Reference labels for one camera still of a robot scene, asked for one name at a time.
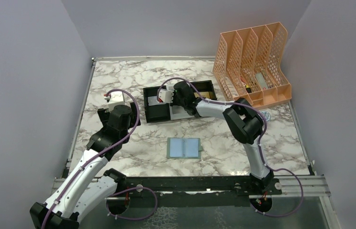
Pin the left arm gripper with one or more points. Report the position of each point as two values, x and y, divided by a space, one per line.
105 115

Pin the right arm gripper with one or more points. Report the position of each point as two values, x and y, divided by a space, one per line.
174 103

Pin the green card holder wallet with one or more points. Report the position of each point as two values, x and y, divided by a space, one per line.
184 148

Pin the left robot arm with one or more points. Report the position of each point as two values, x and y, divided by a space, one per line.
70 203

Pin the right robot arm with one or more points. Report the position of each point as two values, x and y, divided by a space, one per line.
244 122

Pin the gold card in tray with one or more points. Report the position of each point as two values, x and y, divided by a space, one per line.
208 95

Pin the white tray middle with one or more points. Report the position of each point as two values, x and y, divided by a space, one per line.
178 112

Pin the black tray right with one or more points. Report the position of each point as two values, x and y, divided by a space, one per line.
204 86

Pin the black tray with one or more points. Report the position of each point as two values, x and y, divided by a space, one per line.
155 111
204 86

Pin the black tray left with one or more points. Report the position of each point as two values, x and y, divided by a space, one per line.
155 111

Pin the yellow marker in organizer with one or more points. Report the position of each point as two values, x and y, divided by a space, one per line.
248 88

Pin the orange file organizer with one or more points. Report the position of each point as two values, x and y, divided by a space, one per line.
243 53

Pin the grey item in organizer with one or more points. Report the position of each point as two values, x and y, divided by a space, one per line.
260 78

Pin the blue white tape roll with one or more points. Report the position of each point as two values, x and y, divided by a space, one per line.
266 115

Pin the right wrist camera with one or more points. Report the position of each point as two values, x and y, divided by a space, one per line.
165 96

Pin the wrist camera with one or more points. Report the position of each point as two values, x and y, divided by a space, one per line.
165 96
114 99

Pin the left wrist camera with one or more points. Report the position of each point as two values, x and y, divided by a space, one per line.
114 99

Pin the black mounting rail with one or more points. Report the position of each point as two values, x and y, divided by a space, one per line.
162 186

